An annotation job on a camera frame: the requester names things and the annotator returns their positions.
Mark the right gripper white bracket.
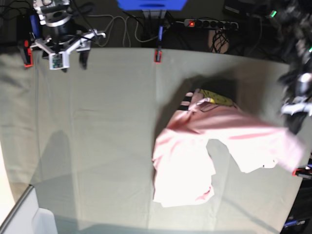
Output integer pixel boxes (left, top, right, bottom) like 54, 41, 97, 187
30, 29, 106, 73

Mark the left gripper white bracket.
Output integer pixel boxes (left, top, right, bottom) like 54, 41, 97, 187
280, 97, 312, 135

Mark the pink printed t-shirt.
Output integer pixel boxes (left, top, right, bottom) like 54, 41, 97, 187
152, 89, 305, 208

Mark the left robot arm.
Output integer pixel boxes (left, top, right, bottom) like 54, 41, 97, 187
272, 0, 312, 134

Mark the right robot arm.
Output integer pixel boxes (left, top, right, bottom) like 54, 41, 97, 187
30, 0, 106, 73

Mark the red black clamp left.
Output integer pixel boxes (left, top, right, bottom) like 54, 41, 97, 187
18, 40, 33, 68

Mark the red black clamp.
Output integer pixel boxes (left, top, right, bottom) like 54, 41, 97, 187
154, 50, 162, 63
18, 40, 33, 68
292, 164, 312, 179

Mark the red black clamp right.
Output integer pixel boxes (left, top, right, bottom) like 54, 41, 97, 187
292, 164, 312, 179

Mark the green table cloth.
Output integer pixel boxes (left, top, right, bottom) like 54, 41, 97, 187
0, 48, 302, 234

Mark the red black clamp centre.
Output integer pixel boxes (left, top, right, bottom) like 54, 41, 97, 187
154, 50, 162, 63

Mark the black power strip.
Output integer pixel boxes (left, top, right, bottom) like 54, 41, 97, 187
183, 19, 239, 31

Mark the white bin corner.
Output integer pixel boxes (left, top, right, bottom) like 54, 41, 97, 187
31, 208, 58, 234

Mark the blue clamp handle left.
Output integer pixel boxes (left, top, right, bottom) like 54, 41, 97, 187
30, 14, 40, 38

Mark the blue clamp handle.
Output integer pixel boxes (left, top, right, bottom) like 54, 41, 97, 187
158, 25, 163, 42
30, 14, 40, 38

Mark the white grey cable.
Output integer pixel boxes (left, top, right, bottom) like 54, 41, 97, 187
97, 16, 161, 47

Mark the blue clamp handle centre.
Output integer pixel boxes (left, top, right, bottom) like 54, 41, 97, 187
158, 25, 163, 42

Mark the black cable bundle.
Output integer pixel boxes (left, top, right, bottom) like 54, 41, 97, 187
211, 29, 231, 53

